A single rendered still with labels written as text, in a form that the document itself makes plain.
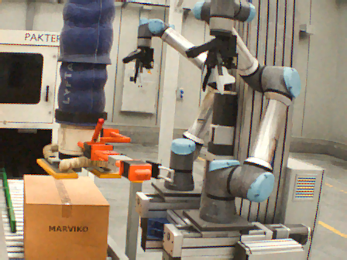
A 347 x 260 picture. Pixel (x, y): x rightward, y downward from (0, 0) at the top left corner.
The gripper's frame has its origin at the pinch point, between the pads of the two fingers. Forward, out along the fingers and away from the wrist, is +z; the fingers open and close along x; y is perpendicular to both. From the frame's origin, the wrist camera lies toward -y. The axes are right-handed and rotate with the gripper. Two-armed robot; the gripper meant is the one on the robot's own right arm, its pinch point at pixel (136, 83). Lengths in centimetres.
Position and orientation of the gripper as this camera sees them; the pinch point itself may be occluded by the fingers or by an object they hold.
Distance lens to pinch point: 238.3
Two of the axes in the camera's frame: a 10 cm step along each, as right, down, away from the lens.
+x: -2.3, -1.9, 9.5
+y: 9.7, 0.4, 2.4
